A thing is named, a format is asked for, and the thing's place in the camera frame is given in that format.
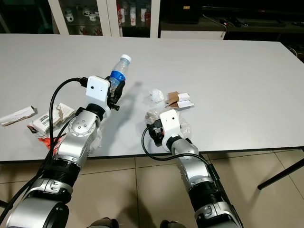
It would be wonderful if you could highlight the red plastic wrapper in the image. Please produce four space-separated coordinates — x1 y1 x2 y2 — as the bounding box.
38 135 62 150

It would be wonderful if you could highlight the long white paper wrapper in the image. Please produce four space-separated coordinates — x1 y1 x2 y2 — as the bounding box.
0 105 36 127

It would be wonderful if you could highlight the white rectangular table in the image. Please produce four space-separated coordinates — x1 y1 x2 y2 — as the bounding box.
0 33 304 209

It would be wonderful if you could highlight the white framed glass cabinet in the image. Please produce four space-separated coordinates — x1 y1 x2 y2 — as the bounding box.
47 0 161 38

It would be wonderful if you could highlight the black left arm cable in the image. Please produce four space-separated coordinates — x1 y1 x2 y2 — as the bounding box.
0 76 88 224

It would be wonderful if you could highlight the black left robot foot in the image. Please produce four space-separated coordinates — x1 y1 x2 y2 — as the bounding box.
89 218 119 228

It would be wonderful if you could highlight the clear bottle blue label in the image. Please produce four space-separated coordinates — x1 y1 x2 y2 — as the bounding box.
108 54 132 93

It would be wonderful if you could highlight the black right robot foot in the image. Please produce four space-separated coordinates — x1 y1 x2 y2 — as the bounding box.
159 220 188 228

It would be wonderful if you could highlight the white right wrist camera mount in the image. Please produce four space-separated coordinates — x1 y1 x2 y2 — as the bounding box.
159 109 182 152

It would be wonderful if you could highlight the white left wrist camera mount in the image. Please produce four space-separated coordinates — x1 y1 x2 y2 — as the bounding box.
85 75 112 114

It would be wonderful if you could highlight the crumpled white tissue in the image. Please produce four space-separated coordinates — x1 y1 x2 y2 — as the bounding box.
149 88 166 104

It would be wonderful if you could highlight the black robot foot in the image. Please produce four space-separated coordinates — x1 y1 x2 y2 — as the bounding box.
89 218 119 228
159 220 188 228

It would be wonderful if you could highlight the white low ledge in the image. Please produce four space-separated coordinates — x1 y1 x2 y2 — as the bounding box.
160 30 227 39

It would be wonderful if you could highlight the black box speaker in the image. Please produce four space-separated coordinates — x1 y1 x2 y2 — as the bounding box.
159 0 202 24

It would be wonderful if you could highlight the torn brown white carton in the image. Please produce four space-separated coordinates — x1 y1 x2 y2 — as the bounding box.
165 91 195 109

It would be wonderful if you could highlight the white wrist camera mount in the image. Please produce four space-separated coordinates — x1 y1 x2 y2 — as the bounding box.
85 75 112 114
159 109 182 152

